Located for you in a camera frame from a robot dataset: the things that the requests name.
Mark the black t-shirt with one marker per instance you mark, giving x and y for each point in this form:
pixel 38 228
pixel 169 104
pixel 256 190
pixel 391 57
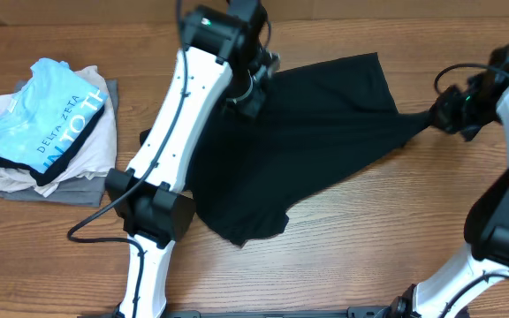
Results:
pixel 319 124

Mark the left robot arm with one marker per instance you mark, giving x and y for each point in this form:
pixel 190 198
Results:
pixel 220 62

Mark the grey folded shirt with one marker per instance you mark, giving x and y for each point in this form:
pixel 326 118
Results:
pixel 89 194

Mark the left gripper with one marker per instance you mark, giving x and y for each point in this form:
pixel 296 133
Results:
pixel 254 108

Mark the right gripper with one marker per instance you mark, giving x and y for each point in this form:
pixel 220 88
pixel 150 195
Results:
pixel 439 116

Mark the light blue folded shirt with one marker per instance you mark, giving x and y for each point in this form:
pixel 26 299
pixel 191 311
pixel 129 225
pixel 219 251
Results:
pixel 47 115

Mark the beige folded shirt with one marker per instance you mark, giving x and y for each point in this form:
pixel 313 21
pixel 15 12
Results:
pixel 94 160

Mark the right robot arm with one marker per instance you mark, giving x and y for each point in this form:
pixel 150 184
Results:
pixel 483 260

